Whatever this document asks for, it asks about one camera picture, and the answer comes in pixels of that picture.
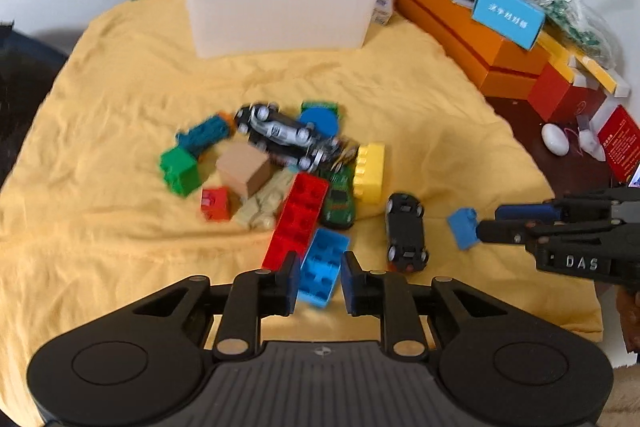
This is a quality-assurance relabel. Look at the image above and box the small blue brick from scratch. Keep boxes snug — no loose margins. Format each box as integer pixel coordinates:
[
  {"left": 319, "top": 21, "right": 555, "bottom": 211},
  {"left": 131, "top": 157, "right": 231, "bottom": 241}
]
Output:
[{"left": 447, "top": 207, "right": 478, "bottom": 251}]

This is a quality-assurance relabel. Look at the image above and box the light blue large brick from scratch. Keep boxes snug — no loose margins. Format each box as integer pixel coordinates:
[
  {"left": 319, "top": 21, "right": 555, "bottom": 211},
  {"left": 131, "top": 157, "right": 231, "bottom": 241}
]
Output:
[{"left": 298, "top": 228, "right": 350, "bottom": 309}]

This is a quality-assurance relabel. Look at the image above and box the dark green toy car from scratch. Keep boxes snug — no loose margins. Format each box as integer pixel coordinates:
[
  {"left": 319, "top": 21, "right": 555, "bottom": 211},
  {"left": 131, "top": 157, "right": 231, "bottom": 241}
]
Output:
[{"left": 321, "top": 164, "right": 356, "bottom": 230}]

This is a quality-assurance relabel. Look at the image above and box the yellow brick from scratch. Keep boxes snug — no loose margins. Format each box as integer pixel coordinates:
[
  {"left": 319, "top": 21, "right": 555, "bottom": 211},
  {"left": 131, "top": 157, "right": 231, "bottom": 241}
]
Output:
[{"left": 352, "top": 143, "right": 385, "bottom": 204}]

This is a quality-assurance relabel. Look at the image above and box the green square brick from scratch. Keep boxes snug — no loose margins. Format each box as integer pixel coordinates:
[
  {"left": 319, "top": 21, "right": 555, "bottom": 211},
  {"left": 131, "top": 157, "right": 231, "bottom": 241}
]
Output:
[{"left": 160, "top": 146, "right": 201, "bottom": 197}]

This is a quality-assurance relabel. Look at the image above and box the black silver toy car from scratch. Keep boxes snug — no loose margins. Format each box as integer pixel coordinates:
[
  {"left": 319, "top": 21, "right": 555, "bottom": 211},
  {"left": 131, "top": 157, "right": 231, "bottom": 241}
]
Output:
[{"left": 234, "top": 102, "right": 343, "bottom": 172}]

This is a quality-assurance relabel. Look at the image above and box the blue round disc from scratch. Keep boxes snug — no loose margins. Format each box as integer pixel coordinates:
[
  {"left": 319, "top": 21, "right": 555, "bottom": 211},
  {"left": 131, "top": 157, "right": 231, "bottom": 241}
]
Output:
[{"left": 297, "top": 106, "right": 340, "bottom": 138}]

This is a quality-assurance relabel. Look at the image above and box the green toy base plate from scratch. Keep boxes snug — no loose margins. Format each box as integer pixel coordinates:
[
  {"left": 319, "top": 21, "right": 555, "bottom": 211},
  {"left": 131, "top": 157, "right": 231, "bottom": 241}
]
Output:
[{"left": 300, "top": 101, "right": 341, "bottom": 122}]

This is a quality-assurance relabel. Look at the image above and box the red long brick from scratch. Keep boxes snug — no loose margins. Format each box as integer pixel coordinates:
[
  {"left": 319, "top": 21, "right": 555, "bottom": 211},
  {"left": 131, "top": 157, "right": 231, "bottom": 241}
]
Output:
[{"left": 262, "top": 172, "right": 329, "bottom": 271}]

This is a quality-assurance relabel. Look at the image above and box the beige toy figure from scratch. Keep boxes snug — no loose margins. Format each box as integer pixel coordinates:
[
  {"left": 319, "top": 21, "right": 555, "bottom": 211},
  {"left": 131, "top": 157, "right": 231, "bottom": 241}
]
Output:
[{"left": 232, "top": 168, "right": 297, "bottom": 231}]

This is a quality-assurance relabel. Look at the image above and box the red small cube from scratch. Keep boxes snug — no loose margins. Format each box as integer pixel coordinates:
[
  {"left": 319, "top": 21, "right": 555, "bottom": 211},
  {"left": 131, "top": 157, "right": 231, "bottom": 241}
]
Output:
[{"left": 200, "top": 186, "right": 231, "bottom": 221}]

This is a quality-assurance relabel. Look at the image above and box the red box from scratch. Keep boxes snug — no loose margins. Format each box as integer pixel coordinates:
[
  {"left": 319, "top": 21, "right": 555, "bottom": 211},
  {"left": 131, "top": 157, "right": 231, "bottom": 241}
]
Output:
[{"left": 527, "top": 63, "right": 605, "bottom": 124}]

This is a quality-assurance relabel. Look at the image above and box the tan wooden block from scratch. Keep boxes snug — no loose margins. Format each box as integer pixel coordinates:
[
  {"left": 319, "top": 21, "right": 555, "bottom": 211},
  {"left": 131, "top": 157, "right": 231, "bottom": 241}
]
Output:
[{"left": 216, "top": 142, "right": 272, "bottom": 199}]

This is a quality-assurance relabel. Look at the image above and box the orange box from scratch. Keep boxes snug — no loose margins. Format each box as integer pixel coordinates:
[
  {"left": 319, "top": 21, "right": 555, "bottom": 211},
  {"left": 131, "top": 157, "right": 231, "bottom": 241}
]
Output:
[{"left": 395, "top": 0, "right": 549, "bottom": 100}]

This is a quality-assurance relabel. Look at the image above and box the teal toy train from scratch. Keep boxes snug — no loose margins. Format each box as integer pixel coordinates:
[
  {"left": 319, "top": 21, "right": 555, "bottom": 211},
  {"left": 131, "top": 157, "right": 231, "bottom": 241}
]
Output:
[{"left": 175, "top": 113, "right": 234, "bottom": 159}]

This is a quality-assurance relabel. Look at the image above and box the yellow cloth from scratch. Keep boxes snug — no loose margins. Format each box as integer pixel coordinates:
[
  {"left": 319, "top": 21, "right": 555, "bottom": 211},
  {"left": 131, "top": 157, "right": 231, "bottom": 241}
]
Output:
[{"left": 1, "top": 0, "right": 603, "bottom": 426}]

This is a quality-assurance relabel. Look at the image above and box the blue card box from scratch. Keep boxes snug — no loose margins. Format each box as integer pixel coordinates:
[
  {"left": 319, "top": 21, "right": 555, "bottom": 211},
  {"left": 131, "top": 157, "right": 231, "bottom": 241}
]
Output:
[{"left": 472, "top": 0, "right": 546, "bottom": 50}]

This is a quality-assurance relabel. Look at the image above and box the small milk carton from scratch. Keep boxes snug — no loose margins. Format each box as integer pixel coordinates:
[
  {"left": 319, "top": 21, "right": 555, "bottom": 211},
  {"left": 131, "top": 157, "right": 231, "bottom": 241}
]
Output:
[{"left": 371, "top": 0, "right": 394, "bottom": 25}]

